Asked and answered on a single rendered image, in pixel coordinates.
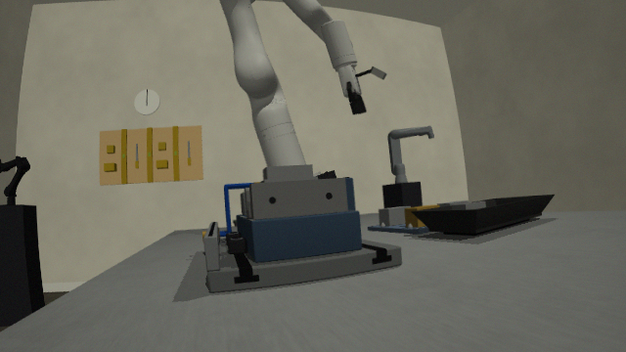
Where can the yellow block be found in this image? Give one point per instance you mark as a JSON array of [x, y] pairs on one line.
[[410, 218]]

